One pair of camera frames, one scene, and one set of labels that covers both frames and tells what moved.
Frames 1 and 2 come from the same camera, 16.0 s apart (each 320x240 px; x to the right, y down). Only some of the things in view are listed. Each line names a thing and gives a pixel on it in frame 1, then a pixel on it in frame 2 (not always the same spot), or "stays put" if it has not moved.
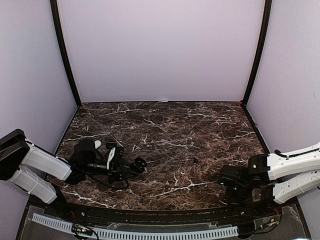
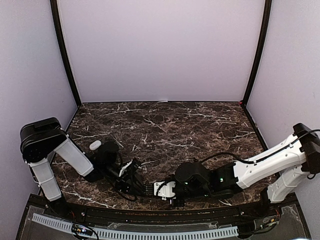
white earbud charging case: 97,144 stays put
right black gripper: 249,200 → 176,203
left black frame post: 58,31 stays put
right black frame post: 268,5 stays put
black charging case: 140,163 → 149,190
